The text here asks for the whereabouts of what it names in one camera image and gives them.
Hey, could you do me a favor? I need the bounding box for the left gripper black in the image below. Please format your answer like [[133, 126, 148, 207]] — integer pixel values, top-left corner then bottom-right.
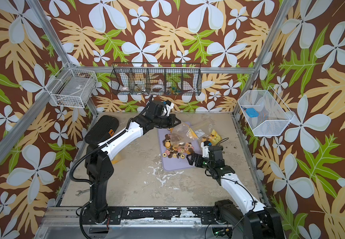
[[153, 114, 181, 127]]

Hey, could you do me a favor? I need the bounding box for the ziploc bag with yellow toy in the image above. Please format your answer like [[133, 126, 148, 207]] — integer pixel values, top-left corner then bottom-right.
[[191, 125, 222, 144]]

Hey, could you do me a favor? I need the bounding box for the ziploc bag with brown items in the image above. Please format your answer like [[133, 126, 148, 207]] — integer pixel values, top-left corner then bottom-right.
[[170, 122, 198, 147]]

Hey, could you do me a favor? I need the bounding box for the ziploc bag with yellow cookies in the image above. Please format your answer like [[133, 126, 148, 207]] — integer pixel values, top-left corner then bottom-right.
[[111, 153, 123, 165]]

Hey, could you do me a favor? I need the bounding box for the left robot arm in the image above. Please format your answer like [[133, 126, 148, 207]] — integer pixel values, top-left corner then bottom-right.
[[69, 99, 181, 224]]

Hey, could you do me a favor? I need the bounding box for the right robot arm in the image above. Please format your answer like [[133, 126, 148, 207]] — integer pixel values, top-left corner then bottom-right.
[[187, 145, 285, 239]]

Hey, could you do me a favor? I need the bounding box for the pile of poured cookies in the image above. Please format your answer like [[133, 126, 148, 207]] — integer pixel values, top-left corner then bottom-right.
[[161, 128, 194, 159]]

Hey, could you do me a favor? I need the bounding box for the lavender plastic tray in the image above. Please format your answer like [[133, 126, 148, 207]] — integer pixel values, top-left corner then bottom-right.
[[158, 121, 201, 171]]

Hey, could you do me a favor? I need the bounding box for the black hard case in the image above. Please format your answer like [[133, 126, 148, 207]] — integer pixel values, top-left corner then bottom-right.
[[85, 115, 119, 145]]

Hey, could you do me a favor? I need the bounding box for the blue object in basket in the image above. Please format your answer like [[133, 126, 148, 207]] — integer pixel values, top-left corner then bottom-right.
[[244, 108, 259, 118]]

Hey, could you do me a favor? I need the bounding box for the white mesh basket right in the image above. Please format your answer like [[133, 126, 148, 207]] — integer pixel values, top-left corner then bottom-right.
[[238, 87, 295, 137]]

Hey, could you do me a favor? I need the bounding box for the small metal wrench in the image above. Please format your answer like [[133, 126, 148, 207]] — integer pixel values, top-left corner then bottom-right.
[[76, 189, 90, 197]]

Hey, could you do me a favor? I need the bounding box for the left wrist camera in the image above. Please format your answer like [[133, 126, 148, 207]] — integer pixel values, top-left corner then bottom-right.
[[163, 101, 174, 117]]

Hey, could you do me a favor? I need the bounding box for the black wire basket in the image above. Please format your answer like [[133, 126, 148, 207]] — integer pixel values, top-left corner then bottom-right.
[[109, 62, 202, 96]]

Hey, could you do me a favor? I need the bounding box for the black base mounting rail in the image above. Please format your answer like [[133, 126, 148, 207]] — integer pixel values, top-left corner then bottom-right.
[[81, 206, 241, 225]]

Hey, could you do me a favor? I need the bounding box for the white wire basket left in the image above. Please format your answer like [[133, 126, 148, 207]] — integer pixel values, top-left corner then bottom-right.
[[47, 63, 97, 109]]

